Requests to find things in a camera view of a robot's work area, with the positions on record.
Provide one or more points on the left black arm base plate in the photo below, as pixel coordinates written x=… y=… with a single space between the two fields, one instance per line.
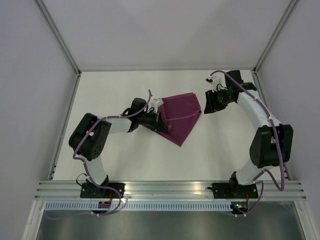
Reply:
x=90 y=191

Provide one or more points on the white slotted cable duct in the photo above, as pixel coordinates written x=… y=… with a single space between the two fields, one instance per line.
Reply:
x=216 y=206

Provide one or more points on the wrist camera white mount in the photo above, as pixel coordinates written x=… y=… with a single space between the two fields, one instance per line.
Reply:
x=156 y=103
x=215 y=82

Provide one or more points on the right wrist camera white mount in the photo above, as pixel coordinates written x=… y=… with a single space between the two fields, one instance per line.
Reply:
x=215 y=82

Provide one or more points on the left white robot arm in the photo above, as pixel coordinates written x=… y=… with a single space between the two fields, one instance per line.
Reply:
x=90 y=136

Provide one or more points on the aluminium front rail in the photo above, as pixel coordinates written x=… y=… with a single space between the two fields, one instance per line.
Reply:
x=165 y=191

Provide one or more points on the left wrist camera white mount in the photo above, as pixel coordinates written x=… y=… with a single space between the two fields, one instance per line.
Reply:
x=156 y=103

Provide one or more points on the left aluminium frame post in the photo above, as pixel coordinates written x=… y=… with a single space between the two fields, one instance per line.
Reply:
x=57 y=35

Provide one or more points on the purple satin napkin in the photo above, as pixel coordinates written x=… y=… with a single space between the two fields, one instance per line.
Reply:
x=180 y=113

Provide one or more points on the aluminium frame post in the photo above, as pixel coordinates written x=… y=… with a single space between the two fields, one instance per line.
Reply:
x=57 y=35
x=275 y=34

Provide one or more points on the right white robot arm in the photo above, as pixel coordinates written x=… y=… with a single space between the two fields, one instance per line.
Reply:
x=271 y=146

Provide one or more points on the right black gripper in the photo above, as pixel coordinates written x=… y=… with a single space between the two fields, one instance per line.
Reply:
x=211 y=106

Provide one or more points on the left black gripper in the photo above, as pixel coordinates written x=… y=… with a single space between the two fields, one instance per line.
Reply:
x=158 y=124

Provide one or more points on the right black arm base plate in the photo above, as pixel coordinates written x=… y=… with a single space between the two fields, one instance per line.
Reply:
x=225 y=191

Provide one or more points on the right aluminium frame post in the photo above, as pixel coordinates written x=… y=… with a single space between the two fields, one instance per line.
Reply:
x=275 y=34

